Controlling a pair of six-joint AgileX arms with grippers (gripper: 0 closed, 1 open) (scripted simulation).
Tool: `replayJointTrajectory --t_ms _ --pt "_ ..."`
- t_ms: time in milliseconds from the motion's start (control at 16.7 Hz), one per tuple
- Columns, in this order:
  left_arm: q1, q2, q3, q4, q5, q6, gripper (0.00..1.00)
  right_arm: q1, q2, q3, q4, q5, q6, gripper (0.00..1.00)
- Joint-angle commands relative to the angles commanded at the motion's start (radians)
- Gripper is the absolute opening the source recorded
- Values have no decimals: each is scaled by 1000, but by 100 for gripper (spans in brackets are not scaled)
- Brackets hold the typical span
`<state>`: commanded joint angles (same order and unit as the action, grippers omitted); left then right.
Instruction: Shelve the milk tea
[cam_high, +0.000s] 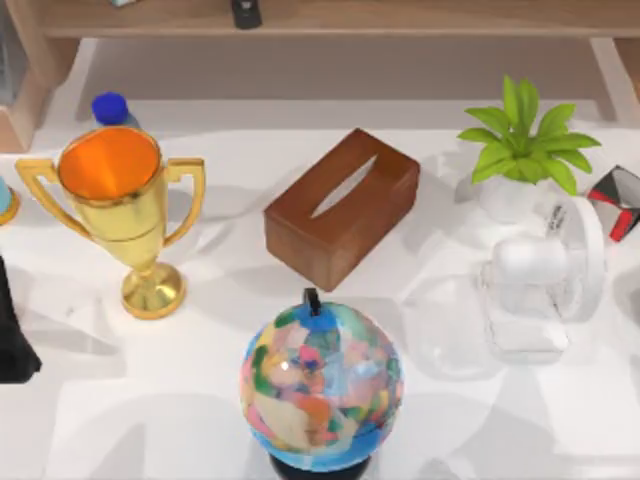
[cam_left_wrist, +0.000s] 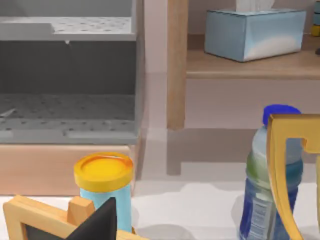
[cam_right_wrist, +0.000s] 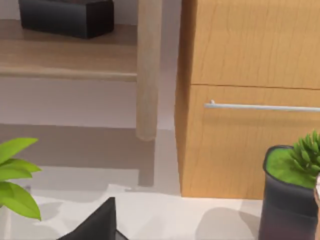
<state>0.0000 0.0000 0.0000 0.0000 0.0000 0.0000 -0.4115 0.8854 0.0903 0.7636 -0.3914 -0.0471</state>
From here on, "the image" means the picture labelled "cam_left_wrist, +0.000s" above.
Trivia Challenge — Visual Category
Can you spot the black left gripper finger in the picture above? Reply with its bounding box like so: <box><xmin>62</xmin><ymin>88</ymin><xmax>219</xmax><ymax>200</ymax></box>
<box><xmin>66</xmin><ymin>196</ymin><xmax>118</xmax><ymax>240</ymax></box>

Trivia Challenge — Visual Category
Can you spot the light blue can yellow lid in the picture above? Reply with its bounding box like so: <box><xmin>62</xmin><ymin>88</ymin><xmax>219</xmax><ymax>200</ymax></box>
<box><xmin>73</xmin><ymin>152</ymin><xmax>134</xmax><ymax>233</ymax></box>

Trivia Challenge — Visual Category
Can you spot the wooden framed blackboard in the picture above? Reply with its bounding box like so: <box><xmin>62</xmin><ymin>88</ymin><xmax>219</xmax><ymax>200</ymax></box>
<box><xmin>2</xmin><ymin>194</ymin><xmax>151</xmax><ymax>240</ymax></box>

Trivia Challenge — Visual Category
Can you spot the grey pierced drawer inside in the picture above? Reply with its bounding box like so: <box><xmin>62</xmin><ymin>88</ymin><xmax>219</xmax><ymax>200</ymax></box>
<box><xmin>0</xmin><ymin>0</ymin><xmax>145</xmax><ymax>146</ymax></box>

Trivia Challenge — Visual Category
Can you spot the blue capped drink bottle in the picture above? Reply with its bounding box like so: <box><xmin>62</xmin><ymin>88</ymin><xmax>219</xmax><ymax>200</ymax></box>
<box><xmin>238</xmin><ymin>104</ymin><xmax>304</xmax><ymax>240</ymax></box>

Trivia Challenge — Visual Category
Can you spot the gold trophy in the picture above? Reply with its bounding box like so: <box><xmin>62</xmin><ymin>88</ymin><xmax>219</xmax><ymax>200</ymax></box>
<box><xmin>266</xmin><ymin>112</ymin><xmax>320</xmax><ymax>240</ymax></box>

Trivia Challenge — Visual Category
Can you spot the wooden open shelf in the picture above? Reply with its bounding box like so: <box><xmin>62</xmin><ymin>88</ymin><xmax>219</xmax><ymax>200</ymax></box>
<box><xmin>166</xmin><ymin>0</ymin><xmax>320</xmax><ymax>130</ymax></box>

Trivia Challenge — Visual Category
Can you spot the light blue tissue box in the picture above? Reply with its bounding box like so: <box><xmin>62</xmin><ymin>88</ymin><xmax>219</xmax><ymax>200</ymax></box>
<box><xmin>204</xmin><ymin>0</ymin><xmax>307</xmax><ymax>63</ymax></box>

